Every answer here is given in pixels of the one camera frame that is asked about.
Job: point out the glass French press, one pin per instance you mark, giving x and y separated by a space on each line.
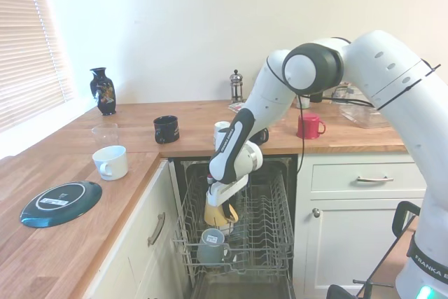
236 87

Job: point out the dark blue painted vase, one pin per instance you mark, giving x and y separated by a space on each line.
104 92

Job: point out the beige window blind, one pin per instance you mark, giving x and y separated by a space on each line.
28 50

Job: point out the white green drink can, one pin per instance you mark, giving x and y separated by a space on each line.
304 102

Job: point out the navy mug with gold print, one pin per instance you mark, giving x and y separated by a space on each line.
167 131

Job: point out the yellow mug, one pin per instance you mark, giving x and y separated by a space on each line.
214 215

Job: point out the silver cabinet knob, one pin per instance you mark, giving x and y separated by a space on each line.
316 212

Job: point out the red mug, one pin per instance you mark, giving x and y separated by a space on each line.
309 126

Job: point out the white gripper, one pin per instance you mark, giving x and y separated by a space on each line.
225 192

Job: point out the blue grey mug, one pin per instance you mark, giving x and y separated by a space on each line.
210 251

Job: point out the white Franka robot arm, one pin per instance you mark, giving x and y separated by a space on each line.
385 61

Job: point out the red white paper packet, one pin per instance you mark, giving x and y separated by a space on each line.
235 107

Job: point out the clear plastic food container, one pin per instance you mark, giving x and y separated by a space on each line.
364 115

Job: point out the navy mug with white rim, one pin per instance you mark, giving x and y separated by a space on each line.
262 135

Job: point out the white kitchen cabinet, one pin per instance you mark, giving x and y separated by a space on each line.
140 260
350 243

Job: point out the white teacup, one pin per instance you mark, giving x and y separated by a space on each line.
112 164

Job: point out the steel dishwasher door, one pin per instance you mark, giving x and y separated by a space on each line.
245 286

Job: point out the dark teal plate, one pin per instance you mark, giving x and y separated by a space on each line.
59 204

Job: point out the small white mug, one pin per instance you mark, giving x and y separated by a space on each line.
220 132

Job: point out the clear glass tumbler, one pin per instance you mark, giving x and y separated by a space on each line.
105 136

